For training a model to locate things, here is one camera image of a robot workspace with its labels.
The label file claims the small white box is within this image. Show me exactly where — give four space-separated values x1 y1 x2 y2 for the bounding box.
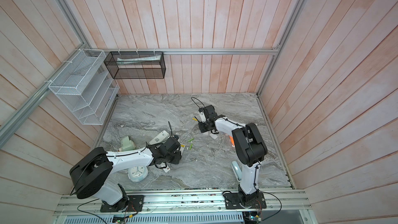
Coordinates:
163 167 171 173

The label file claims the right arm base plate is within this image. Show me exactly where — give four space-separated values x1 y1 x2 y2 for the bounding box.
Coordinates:
222 190 266 209

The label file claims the colored highlighter pack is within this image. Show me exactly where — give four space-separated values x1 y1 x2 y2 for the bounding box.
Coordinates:
229 136 235 147

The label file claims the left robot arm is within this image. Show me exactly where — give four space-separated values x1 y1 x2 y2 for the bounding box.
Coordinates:
69 134 182 212

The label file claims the white blue alarm clock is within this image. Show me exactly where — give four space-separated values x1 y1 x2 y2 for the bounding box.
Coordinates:
127 166 149 183

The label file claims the small white plastic piece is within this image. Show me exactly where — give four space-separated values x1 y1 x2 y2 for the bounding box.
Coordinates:
209 133 218 140

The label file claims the paper in black basket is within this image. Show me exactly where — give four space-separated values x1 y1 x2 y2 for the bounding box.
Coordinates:
116 55 162 65

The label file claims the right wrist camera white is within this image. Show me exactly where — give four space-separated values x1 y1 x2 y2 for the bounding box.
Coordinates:
199 108 206 122

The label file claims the black mesh basket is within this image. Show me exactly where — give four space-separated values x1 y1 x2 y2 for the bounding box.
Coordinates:
104 51 166 79

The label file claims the white wire shelf rack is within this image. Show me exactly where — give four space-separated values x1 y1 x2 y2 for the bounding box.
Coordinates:
49 49 119 125

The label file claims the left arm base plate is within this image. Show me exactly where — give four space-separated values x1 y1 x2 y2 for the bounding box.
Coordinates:
100 184 145 213

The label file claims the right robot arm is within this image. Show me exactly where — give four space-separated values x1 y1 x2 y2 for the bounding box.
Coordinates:
198 105 268 199

